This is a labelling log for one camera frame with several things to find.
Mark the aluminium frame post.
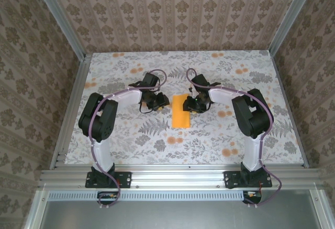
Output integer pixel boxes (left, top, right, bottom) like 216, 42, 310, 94
268, 0, 315, 56
32, 0, 88, 61

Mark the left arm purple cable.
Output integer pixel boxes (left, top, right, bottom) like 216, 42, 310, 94
90, 68, 168, 210

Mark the aluminium frame cross rail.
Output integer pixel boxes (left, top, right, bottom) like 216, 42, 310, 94
38, 168, 324, 188

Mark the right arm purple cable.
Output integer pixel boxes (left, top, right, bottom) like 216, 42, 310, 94
185, 68, 283, 209

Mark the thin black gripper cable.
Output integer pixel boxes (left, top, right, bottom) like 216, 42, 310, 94
139, 102, 155, 115

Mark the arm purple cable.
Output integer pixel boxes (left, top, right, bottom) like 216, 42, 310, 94
90, 68, 168, 210
185, 68, 283, 209

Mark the aluminium table side rail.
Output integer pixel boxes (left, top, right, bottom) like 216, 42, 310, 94
49, 53, 92, 169
269, 52, 309, 169

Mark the black electronics board with wires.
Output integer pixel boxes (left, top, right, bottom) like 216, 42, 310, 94
97, 191, 119, 205
242, 191, 263, 205

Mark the floral patterned table cover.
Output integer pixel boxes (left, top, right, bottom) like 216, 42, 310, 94
64, 51, 306, 166

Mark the orange paper sheet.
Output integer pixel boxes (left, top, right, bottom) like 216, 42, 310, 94
172, 92, 192, 130

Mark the grey sheet metal panel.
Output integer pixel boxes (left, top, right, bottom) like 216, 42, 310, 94
25, 189, 335, 229

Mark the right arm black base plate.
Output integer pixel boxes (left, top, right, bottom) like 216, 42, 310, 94
224, 170, 273, 189

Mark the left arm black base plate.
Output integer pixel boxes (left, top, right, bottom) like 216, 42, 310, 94
85, 170, 132, 189

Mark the grey slotted cable duct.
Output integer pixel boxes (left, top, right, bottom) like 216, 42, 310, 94
48, 190, 245, 199

